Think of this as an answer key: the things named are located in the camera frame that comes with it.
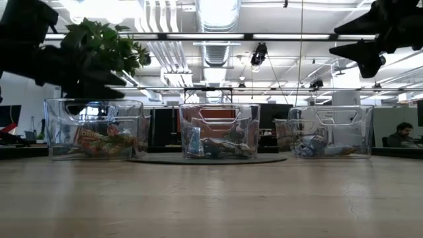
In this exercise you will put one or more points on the round grey woven mat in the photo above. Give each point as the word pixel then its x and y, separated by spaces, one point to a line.
pixel 158 160

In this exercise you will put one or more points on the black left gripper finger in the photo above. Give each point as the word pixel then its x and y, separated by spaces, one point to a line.
pixel 99 79
pixel 96 93

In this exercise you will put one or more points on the silver ventilation duct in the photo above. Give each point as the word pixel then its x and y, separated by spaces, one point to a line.
pixel 216 16

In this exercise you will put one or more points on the blue granola bar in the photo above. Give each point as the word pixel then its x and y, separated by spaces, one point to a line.
pixel 309 145
pixel 195 142

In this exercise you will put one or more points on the green leafy plant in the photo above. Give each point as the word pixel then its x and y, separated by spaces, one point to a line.
pixel 105 46

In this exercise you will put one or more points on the black monitor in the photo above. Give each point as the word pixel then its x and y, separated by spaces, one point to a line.
pixel 10 115

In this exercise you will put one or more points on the purple green granola bar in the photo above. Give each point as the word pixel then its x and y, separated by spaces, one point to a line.
pixel 340 150

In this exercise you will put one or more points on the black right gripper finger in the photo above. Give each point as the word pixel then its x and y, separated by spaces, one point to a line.
pixel 367 26
pixel 367 54

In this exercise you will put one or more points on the teal orange granola bar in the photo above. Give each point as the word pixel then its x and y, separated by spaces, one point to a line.
pixel 228 147

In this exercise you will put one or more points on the clear plastic bin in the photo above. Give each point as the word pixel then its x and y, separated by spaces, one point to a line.
pixel 59 132
pixel 360 132
pixel 251 132

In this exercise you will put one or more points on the long led light bar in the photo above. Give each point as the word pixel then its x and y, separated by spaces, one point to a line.
pixel 205 36

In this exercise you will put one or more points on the black overhead camera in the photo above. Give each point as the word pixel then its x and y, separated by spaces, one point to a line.
pixel 259 54

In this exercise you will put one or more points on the person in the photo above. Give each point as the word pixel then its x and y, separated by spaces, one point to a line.
pixel 400 139

